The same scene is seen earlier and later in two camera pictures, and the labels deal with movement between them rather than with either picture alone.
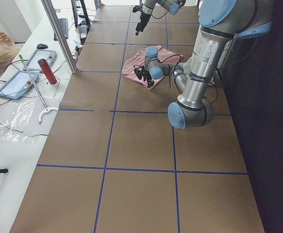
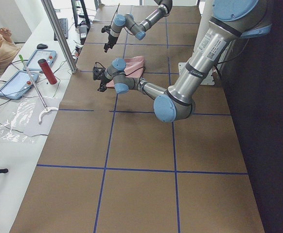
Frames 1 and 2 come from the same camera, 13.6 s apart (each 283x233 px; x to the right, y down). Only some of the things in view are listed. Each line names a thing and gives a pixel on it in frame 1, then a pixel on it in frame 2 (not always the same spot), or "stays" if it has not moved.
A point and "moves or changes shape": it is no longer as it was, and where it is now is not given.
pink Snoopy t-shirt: x=137 y=58 moves or changes shape
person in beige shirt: x=0 y=48 stays
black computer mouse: x=41 y=46 stays
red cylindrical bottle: x=47 y=71 stays
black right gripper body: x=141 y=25 to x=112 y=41
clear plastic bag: x=29 y=119 stays
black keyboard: x=63 y=23 stays
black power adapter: x=83 y=33 stays
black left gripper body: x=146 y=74 to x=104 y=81
